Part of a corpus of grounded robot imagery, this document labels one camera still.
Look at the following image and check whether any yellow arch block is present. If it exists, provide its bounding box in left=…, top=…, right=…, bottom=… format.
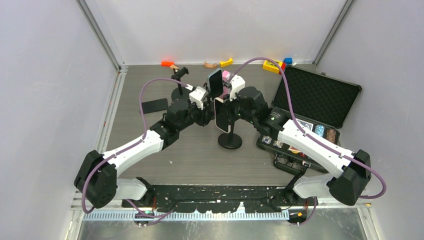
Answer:
left=219, top=57, right=233, bottom=68

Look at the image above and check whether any black phone stand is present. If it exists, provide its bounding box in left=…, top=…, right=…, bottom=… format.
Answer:
left=217, top=122, right=243, bottom=150
left=171, top=66, right=190, bottom=101

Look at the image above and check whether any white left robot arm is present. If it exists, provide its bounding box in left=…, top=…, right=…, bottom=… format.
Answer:
left=74, top=99, right=214, bottom=213

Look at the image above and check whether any yellow toy brick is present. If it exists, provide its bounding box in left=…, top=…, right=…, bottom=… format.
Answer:
left=262, top=60, right=282, bottom=75

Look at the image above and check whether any pink wedge stand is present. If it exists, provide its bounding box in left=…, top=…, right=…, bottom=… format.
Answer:
left=220, top=70, right=231, bottom=98

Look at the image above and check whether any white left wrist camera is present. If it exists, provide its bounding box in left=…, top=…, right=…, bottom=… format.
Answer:
left=188, top=86, right=208, bottom=111

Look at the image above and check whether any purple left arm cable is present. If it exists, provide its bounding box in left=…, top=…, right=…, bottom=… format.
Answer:
left=81, top=78, right=195, bottom=227

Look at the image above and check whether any orange wooden block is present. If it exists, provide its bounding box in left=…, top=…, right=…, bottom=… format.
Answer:
left=160, top=61, right=174, bottom=67

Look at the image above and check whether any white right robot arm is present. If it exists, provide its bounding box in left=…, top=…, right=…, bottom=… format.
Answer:
left=223, top=86, right=371, bottom=206

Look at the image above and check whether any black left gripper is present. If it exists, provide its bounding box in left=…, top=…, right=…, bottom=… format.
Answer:
left=177, top=99, right=215, bottom=132

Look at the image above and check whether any smartphone with cream case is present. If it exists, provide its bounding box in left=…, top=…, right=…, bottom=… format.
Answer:
left=214, top=97, right=231, bottom=134

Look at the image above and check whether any tan arch block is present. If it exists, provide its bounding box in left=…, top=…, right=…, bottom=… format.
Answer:
left=203, top=61, right=218, bottom=69

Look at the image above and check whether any black smartphone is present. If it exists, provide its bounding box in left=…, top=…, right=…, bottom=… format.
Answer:
left=141, top=98, right=168, bottom=114

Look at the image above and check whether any smartphone with clear case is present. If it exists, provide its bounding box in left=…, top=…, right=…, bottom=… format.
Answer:
left=207, top=68, right=224, bottom=99

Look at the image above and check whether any black foam-lined case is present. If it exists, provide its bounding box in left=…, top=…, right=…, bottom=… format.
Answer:
left=256, top=66, right=362, bottom=175

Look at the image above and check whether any blue toy brick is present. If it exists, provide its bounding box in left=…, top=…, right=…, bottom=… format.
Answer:
left=283, top=57, right=293, bottom=65

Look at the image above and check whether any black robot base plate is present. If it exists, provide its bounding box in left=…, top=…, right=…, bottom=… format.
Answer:
left=122, top=185, right=314, bottom=214

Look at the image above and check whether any red toy brick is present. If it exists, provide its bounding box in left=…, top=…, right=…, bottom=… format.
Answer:
left=279, top=62, right=287, bottom=70

